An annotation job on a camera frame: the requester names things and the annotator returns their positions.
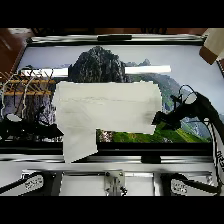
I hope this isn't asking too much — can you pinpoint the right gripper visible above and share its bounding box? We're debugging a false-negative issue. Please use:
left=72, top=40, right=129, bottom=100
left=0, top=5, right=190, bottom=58
left=152, top=111, right=175, bottom=130

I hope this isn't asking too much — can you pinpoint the white shirt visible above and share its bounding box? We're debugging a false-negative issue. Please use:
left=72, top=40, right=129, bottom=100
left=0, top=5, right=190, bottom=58
left=51, top=81, right=164, bottom=165

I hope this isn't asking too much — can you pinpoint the cardboard box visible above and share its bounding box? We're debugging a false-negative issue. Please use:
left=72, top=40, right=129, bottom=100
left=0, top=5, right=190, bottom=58
left=198, top=28, right=224, bottom=65

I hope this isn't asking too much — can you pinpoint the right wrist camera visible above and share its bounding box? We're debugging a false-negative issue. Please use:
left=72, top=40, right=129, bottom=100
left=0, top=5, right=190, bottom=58
left=170, top=93, right=184, bottom=112

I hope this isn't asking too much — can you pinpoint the black cable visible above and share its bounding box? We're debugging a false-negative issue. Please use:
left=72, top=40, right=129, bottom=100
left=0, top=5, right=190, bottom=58
left=178, top=84, right=199, bottom=102

